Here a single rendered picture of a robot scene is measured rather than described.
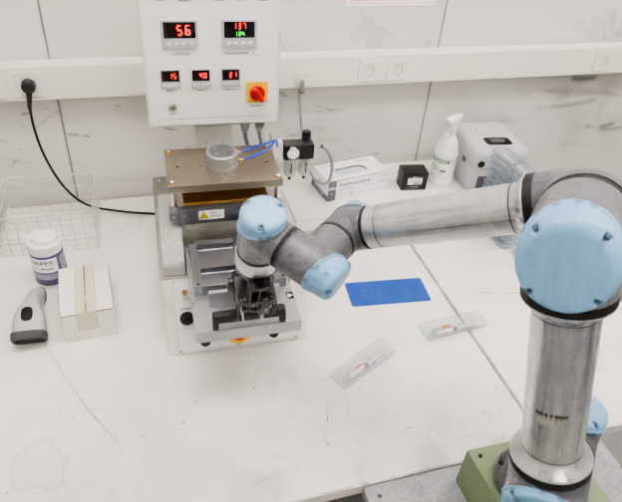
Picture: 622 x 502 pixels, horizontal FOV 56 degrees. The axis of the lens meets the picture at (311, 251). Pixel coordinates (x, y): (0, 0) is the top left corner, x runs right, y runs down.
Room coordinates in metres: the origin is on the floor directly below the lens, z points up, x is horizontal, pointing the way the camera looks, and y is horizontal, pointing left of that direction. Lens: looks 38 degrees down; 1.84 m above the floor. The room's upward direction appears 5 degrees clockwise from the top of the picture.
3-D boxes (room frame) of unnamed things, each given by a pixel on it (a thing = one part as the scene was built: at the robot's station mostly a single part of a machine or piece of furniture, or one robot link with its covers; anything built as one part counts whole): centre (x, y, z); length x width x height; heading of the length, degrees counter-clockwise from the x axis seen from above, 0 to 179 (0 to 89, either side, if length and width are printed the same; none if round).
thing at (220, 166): (1.30, 0.23, 1.08); 0.31 x 0.24 x 0.13; 107
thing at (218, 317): (0.87, 0.11, 0.99); 0.15 x 0.02 x 0.04; 107
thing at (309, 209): (1.78, -0.29, 0.77); 0.84 x 0.30 x 0.04; 109
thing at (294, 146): (1.46, 0.06, 1.05); 0.15 x 0.05 x 0.15; 107
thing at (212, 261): (1.05, 0.17, 0.98); 0.20 x 0.17 x 0.03; 107
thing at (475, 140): (1.88, -0.58, 0.88); 0.25 x 0.20 x 0.17; 13
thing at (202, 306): (1.00, 0.15, 0.97); 0.30 x 0.22 x 0.08; 17
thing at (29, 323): (1.03, 0.67, 0.79); 0.20 x 0.08 x 0.08; 19
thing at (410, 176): (1.78, -0.32, 0.83); 0.09 x 0.06 x 0.07; 102
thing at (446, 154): (1.82, -0.43, 0.92); 0.09 x 0.08 x 0.25; 140
